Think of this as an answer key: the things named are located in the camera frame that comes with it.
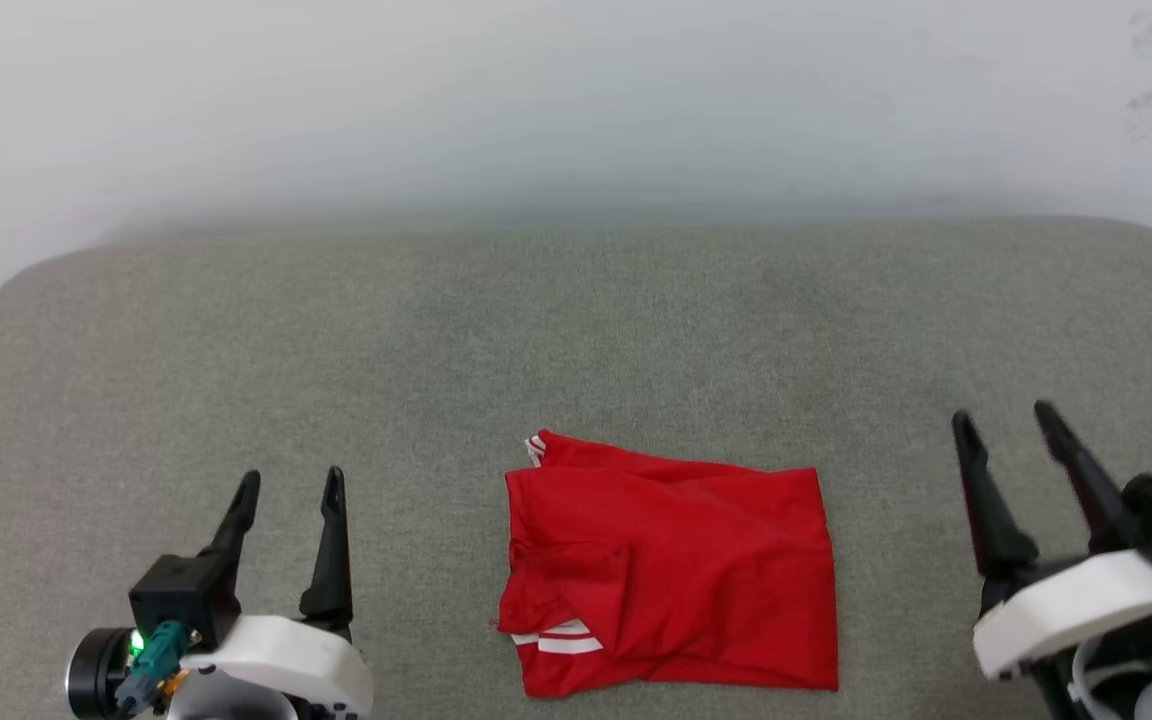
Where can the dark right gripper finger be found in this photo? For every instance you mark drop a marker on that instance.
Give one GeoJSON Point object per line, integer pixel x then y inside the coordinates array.
{"type": "Point", "coordinates": [991, 510]}
{"type": "Point", "coordinates": [1086, 480]}

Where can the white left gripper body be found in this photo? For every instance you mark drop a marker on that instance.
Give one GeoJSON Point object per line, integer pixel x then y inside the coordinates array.
{"type": "Point", "coordinates": [286, 660]}

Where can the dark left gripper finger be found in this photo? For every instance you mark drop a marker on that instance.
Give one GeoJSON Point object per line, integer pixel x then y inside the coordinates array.
{"type": "Point", "coordinates": [332, 560]}
{"type": "Point", "coordinates": [234, 525]}

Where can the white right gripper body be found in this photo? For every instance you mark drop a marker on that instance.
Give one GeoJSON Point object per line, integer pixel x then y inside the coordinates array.
{"type": "Point", "coordinates": [1076, 610]}

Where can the red and white jersey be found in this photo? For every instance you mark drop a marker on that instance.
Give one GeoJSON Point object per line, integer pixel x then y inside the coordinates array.
{"type": "Point", "coordinates": [676, 580]}

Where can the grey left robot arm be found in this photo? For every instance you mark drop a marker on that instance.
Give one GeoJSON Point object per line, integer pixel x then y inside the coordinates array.
{"type": "Point", "coordinates": [101, 675]}

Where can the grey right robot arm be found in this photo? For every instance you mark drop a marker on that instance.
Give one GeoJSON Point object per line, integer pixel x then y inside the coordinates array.
{"type": "Point", "coordinates": [1146, 670]}

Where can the grey fabric sofa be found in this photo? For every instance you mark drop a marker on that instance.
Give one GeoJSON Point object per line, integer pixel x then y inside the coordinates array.
{"type": "Point", "coordinates": [576, 350]}

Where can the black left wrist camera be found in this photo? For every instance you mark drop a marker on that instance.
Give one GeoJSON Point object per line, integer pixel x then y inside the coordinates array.
{"type": "Point", "coordinates": [186, 595]}

